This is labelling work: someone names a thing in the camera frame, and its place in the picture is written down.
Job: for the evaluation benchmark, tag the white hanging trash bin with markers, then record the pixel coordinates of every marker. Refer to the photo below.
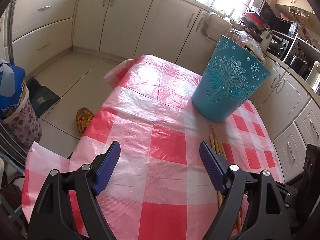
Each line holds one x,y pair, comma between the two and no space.
214,26

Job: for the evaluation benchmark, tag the black floor scale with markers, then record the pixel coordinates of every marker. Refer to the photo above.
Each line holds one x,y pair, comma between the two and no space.
41,97

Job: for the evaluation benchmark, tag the white electric kettle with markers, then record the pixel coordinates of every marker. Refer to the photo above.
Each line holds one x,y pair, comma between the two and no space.
313,78

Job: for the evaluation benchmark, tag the yellow patterned slipper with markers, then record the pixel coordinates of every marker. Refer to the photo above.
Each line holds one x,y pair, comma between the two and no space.
83,118

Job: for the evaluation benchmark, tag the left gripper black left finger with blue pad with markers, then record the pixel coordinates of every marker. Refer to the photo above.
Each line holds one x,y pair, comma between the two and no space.
67,206

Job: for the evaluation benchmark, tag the black microwave oven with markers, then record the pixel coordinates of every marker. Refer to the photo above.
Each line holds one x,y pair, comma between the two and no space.
286,27

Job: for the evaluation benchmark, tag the cream kitchen base cabinets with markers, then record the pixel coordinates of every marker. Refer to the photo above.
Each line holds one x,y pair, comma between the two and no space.
35,31

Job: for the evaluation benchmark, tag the bamboo chopstick long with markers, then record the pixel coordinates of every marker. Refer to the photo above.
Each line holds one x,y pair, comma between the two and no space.
214,133

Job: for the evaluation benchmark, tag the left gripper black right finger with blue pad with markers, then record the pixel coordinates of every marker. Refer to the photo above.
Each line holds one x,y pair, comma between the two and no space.
252,206

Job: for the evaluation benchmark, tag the black toaster oven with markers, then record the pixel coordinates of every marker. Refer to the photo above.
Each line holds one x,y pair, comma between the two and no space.
280,45

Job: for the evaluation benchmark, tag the blue plastic bag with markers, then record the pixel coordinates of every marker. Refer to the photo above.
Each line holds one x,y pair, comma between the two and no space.
12,88

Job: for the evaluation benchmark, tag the floral fabric bag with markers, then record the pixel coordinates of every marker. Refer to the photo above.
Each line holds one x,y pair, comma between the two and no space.
23,125

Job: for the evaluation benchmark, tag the red white checkered tablecloth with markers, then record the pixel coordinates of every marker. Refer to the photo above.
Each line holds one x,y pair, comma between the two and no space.
159,188

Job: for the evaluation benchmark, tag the teal perforated plastic bucket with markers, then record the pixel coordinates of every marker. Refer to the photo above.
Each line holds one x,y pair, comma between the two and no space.
231,76

